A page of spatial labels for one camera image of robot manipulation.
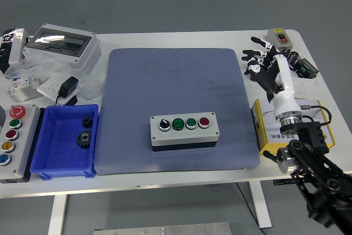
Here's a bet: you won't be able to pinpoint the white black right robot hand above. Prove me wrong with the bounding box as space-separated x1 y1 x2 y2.
241 36 303 119

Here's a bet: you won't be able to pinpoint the grey four-button control box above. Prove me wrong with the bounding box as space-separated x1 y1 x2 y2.
150 112 221 152

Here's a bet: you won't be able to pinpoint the grey five-button control box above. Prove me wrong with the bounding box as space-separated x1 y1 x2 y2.
0 104 41 183

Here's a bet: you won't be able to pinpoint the black module green terminals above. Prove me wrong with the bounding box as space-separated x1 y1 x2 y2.
293 58 320 79

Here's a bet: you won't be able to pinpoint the yellow white cardboard box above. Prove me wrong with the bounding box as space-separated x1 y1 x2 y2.
251 99 336 155

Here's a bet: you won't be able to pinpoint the white table leg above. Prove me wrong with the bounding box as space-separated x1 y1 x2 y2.
47 195 68 235
249 181 272 229

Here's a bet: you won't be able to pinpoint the blue-grey table mat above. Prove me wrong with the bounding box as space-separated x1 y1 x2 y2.
95 47 261 176

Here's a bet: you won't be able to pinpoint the clear plastic bag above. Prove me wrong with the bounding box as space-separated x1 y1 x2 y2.
4 50 107 101

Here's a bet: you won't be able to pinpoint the small black bevel gear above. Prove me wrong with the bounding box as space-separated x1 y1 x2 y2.
81 116 94 129

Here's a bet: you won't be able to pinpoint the large black bevel gear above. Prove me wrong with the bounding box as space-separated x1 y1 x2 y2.
76 130 93 150

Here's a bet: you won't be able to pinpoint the black power adapter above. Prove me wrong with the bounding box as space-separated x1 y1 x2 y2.
54 76 80 106

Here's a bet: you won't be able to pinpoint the blue plastic bin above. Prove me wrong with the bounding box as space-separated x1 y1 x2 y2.
29 104 100 181

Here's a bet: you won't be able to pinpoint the white circuit breaker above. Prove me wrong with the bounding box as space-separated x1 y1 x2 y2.
5 76 42 102

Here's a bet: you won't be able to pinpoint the white wall switch plate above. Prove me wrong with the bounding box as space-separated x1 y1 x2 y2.
291 77 317 100

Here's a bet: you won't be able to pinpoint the grey red-black switch box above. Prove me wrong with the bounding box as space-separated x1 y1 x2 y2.
266 28 294 54

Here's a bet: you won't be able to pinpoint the black cable under table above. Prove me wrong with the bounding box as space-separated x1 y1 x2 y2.
235 182 266 235

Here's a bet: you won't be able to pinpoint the grey enclosure with clear lid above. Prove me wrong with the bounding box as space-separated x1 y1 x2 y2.
21 23 102 75

